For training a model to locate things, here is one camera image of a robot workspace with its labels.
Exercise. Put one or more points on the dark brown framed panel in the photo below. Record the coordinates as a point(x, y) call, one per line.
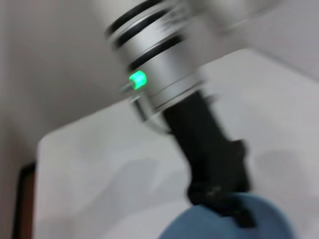
point(27, 199)

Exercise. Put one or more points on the blue ceramic bowl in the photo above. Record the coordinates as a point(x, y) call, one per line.
point(211, 224)

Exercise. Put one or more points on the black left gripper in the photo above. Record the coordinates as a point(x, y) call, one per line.
point(207, 144)

